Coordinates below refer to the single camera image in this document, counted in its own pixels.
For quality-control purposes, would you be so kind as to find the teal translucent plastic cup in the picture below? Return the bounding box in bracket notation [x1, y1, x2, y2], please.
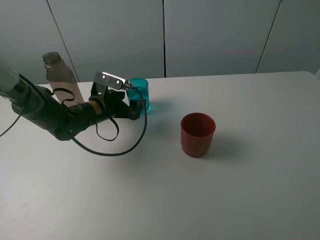
[125, 77, 151, 115]

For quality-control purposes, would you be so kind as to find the thick black camera cable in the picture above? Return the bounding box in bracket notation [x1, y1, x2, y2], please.
[0, 73, 148, 157]

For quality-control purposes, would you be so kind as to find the red plastic cup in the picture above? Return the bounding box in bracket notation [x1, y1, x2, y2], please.
[180, 112, 216, 158]

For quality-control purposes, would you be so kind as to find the thin black looped cable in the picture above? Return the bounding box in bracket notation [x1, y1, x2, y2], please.
[48, 87, 120, 142]

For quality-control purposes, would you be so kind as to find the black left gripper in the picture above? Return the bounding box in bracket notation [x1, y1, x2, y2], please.
[88, 82, 143, 120]

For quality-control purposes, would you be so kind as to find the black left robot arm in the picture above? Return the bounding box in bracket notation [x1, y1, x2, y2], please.
[0, 64, 140, 141]

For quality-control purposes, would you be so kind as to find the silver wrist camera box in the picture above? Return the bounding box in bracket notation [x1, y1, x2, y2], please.
[93, 71, 132, 90]

